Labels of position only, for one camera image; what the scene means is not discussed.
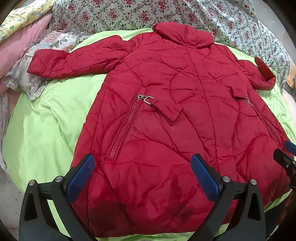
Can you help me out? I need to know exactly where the light green bed sheet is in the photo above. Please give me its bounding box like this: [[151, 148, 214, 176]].
[[6, 28, 296, 241]]

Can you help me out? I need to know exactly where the red quilted jacket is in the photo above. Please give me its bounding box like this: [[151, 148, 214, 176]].
[[27, 23, 292, 240]]

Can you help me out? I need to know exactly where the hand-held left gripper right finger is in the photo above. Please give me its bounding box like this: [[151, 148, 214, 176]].
[[191, 153, 274, 241]]

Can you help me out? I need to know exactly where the pale blue printed cloth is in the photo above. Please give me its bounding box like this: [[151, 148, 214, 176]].
[[240, 0, 257, 16]]

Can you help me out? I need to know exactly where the yellow patterned pillow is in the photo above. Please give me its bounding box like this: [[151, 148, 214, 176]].
[[0, 0, 56, 43]]

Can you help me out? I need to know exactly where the rose print floral duvet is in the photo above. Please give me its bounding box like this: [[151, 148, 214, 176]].
[[50, 0, 290, 93]]

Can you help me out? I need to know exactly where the pink cloth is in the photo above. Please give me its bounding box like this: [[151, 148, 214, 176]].
[[0, 15, 51, 93]]

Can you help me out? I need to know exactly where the pastel floral ruffled pillow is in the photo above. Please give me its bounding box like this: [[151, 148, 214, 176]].
[[2, 30, 93, 101]]

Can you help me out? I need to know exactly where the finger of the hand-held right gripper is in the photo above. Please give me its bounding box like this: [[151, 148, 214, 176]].
[[273, 148, 296, 180], [284, 140, 296, 154]]

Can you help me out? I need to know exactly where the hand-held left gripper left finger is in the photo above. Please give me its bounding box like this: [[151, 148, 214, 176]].
[[20, 154, 96, 241]]

